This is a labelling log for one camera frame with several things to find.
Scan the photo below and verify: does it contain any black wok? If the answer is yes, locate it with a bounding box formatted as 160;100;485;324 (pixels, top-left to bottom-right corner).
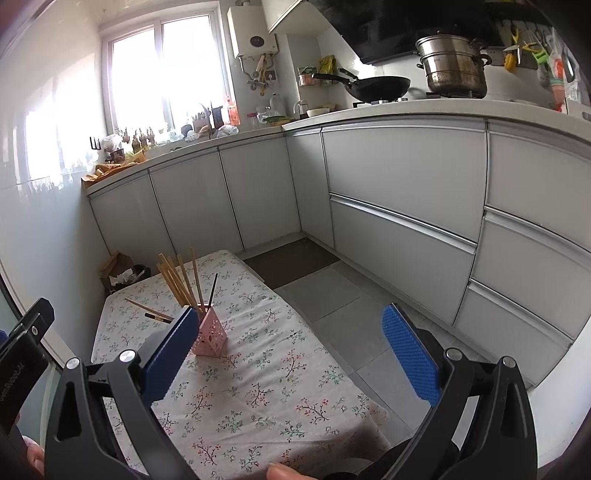
311;68;411;103

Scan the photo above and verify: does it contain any person's left hand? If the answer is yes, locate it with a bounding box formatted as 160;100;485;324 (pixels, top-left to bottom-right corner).
18;436;46;480

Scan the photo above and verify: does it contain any wall shelf with packets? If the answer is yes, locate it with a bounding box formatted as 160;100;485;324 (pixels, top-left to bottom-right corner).
298;54;339;88

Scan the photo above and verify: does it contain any black range hood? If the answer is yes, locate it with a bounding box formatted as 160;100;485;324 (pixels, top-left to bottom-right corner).
318;0;505;64

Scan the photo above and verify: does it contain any utensil holder on counter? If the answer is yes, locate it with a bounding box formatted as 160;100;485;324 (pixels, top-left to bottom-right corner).
191;104;214;136

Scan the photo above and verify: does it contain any single bamboo chopstick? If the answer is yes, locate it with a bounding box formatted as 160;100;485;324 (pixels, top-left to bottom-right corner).
124;298;175;320

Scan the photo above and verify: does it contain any pink perforated chopstick holder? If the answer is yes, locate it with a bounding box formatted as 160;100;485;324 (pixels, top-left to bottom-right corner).
191;305;228;357

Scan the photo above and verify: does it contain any group of bamboo chopsticks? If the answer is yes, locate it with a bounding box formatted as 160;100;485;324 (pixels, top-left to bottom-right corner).
156;248;206;309

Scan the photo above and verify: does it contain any steel steamer pot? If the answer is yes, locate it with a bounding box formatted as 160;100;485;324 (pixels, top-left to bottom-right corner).
414;31;493;99

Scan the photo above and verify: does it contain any cardboard box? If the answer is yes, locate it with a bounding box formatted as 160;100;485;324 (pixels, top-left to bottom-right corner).
100;251;136;295

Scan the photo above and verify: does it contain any yellow cloth pile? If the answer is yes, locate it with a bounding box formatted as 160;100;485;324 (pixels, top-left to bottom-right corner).
82;158;149;184

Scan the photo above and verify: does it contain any brown floor mat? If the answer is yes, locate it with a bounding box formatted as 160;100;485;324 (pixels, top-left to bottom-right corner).
243;237;341;291

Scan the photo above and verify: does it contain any white kitchen countertop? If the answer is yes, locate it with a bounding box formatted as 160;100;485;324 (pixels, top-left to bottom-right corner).
83;95;591;197

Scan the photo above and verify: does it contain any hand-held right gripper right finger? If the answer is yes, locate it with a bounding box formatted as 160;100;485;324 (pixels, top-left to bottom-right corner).
381;302;539;480

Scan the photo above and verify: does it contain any white wall water heater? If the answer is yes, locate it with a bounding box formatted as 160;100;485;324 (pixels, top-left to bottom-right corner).
228;4;280;59

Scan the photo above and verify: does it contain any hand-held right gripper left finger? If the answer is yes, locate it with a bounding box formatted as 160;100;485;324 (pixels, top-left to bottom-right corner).
44;305;200;480

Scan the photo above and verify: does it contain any kitchen window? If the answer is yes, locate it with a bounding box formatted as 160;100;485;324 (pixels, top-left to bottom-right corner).
107;8;232;136

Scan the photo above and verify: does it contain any wall rack of kitchen tools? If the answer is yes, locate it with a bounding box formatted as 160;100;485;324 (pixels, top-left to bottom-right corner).
489;22;580;112

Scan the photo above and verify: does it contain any person's right hand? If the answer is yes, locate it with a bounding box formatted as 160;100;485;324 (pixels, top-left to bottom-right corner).
267;463;308;480

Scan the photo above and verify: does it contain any gas stove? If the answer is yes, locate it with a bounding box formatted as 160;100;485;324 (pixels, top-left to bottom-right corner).
353;90;490;110

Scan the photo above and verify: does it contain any floral tablecloth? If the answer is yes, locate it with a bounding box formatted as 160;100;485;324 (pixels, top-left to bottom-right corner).
91;249;393;480

